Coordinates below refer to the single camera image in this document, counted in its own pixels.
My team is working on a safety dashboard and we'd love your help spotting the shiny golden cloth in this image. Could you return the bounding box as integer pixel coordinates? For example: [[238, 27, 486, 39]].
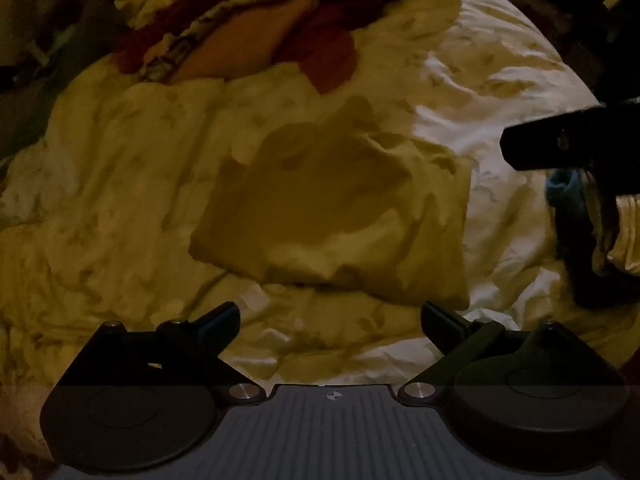
[[592, 194, 640, 277]]

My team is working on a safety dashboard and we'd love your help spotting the red garment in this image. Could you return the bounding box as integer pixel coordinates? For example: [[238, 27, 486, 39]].
[[117, 0, 358, 95]]

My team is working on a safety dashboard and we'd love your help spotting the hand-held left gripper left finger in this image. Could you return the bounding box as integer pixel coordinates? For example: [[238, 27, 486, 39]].
[[70, 302, 264, 405]]

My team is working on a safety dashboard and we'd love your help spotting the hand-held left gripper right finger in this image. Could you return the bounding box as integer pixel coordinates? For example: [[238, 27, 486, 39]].
[[397, 302, 598, 405]]

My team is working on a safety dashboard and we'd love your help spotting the white patterned bed sheet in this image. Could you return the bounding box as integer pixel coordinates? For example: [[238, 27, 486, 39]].
[[0, 0, 640, 466]]

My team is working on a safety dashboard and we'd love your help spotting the patterned trim cloth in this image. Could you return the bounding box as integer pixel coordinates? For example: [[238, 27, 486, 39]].
[[140, 7, 236, 83]]

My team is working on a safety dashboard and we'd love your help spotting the orange garment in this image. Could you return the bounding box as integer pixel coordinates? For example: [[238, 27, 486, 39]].
[[170, 0, 321, 85]]

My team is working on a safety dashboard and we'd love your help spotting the grey green cloth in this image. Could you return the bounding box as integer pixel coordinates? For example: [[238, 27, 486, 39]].
[[0, 0, 128, 161]]

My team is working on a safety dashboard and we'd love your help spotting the yellow small garment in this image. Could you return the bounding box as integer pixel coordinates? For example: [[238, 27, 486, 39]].
[[189, 94, 473, 311]]

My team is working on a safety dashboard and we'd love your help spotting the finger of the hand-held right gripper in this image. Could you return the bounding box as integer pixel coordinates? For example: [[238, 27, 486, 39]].
[[545, 169, 621, 308], [500, 105, 601, 172]]

